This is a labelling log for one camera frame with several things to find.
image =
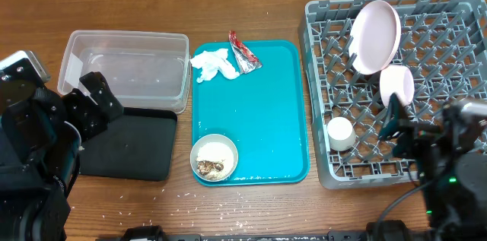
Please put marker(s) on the black plastic tray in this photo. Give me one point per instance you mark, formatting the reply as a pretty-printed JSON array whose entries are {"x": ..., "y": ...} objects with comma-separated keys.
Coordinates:
[{"x": 138, "y": 145}]

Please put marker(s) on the white tissue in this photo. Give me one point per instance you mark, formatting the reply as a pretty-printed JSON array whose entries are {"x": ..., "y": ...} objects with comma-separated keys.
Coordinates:
[{"x": 213, "y": 62}]

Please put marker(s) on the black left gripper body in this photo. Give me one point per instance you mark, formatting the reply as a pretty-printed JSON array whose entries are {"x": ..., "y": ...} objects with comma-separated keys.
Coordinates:
[{"x": 68, "y": 120}]

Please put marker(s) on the clear plastic container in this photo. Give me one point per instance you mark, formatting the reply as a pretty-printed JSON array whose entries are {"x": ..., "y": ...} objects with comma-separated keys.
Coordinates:
[{"x": 143, "y": 69}]

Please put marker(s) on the grey dishwasher rack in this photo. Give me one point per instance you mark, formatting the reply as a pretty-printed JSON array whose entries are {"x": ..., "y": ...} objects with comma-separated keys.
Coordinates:
[{"x": 442, "y": 42}]

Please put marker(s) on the teal plastic tray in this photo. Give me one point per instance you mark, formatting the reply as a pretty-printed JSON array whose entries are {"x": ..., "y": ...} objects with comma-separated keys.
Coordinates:
[{"x": 262, "y": 112}]

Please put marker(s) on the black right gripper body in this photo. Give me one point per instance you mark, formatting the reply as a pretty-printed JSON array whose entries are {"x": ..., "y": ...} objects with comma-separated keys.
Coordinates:
[{"x": 408, "y": 133}]

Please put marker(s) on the small pink bowl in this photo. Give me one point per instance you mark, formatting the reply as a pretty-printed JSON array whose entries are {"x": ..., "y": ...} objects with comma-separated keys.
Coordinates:
[{"x": 396, "y": 79}]

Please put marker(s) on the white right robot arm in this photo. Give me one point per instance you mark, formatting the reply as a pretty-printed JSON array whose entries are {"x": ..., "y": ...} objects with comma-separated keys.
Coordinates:
[{"x": 452, "y": 176}]

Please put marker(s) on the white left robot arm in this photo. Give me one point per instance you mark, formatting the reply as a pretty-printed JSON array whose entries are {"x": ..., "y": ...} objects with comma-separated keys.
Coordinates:
[{"x": 41, "y": 138}]

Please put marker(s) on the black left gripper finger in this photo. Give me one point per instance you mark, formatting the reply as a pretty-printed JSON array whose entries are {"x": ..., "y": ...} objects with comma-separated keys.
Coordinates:
[
  {"x": 85, "y": 113},
  {"x": 100, "y": 92}
]

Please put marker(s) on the black rail at bottom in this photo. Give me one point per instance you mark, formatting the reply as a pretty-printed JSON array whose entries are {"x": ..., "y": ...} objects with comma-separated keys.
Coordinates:
[{"x": 247, "y": 236}]

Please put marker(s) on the red foil wrapper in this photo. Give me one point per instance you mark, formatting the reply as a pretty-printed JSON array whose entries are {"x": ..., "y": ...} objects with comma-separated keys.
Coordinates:
[{"x": 246, "y": 60}]

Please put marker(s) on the grey bowl with rice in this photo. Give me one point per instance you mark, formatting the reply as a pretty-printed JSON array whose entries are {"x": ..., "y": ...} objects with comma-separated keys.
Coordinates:
[{"x": 214, "y": 158}]

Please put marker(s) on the large pink plate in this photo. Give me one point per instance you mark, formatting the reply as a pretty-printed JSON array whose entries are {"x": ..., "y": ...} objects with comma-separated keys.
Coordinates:
[{"x": 375, "y": 37}]

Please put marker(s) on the white paper cup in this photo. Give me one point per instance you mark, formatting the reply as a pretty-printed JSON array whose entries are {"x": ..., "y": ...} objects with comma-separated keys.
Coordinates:
[{"x": 341, "y": 134}]

